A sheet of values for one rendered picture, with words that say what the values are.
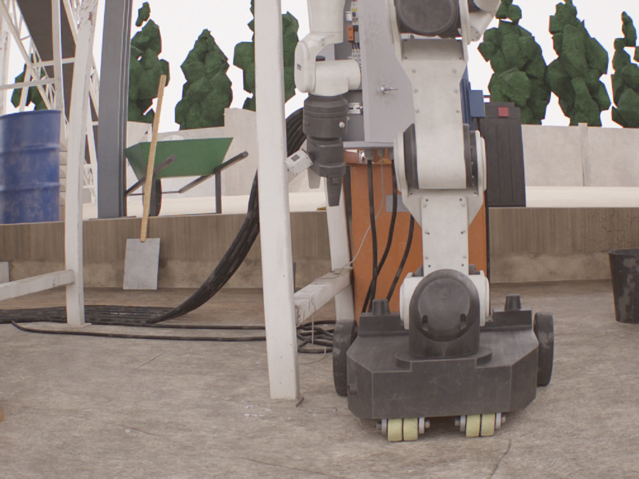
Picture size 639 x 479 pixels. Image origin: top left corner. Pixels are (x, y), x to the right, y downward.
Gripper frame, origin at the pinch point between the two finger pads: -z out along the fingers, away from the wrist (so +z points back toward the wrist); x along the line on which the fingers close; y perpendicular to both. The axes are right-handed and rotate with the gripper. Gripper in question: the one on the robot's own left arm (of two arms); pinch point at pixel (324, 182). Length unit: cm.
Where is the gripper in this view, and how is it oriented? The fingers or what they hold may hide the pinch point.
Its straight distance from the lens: 199.6
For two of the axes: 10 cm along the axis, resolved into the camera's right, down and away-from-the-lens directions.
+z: 0.2, -9.2, -4.0
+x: -3.6, -3.8, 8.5
